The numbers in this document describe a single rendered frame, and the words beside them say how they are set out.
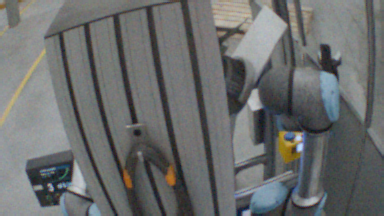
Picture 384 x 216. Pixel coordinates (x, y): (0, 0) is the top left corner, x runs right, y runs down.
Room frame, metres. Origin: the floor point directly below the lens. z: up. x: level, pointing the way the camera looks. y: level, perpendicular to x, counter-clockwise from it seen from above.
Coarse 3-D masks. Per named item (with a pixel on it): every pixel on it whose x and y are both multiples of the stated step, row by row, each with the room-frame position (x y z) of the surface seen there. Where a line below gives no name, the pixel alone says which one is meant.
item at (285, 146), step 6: (282, 132) 1.45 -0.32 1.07; (294, 132) 1.43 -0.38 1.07; (282, 138) 1.42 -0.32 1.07; (294, 138) 1.40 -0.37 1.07; (282, 144) 1.41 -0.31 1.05; (288, 144) 1.37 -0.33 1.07; (294, 144) 1.37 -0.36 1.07; (282, 150) 1.40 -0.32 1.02; (288, 150) 1.36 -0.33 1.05; (282, 156) 1.40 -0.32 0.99; (288, 156) 1.36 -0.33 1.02; (294, 156) 1.37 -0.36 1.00; (300, 156) 1.37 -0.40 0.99
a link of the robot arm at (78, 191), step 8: (80, 176) 1.09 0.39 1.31; (72, 184) 1.08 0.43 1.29; (80, 184) 1.06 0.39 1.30; (72, 192) 1.03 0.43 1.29; (80, 192) 1.03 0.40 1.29; (88, 192) 1.05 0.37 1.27; (64, 200) 1.02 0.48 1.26; (72, 200) 1.01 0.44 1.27; (80, 200) 1.01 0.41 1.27; (88, 200) 1.02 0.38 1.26; (64, 208) 0.99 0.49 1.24; (72, 208) 0.99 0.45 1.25; (80, 208) 0.98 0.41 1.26
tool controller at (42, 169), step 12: (48, 156) 1.31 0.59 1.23; (60, 156) 1.29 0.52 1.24; (72, 156) 1.30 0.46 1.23; (36, 168) 1.22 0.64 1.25; (48, 168) 1.23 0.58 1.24; (60, 168) 1.23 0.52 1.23; (72, 168) 1.24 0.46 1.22; (36, 180) 1.19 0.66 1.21; (48, 180) 1.21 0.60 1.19; (60, 180) 1.22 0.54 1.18; (36, 192) 1.18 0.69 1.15; (60, 192) 1.20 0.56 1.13; (48, 204) 1.17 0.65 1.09
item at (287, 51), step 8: (272, 0) 2.23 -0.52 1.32; (280, 0) 2.19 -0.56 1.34; (280, 8) 2.20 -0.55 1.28; (288, 16) 2.21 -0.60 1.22; (288, 24) 2.21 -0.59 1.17; (288, 32) 2.19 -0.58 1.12; (288, 40) 2.18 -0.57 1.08; (280, 48) 2.23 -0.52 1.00; (288, 48) 2.19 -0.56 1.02; (280, 56) 2.24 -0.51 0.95; (288, 56) 2.19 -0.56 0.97; (288, 64) 2.20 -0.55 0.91; (288, 168) 2.20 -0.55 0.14
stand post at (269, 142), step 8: (264, 72) 1.87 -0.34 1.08; (264, 112) 1.93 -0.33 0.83; (264, 120) 1.93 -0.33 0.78; (272, 120) 1.89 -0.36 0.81; (264, 128) 1.94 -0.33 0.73; (272, 128) 1.89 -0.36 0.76; (264, 136) 1.94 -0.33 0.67; (272, 136) 1.89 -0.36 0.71; (264, 144) 1.94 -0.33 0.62; (272, 144) 1.89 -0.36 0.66; (272, 152) 1.89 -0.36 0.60; (272, 160) 1.89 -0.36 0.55; (264, 168) 1.94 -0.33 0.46; (272, 168) 1.88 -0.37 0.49; (264, 176) 1.93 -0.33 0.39; (272, 176) 1.87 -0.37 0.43
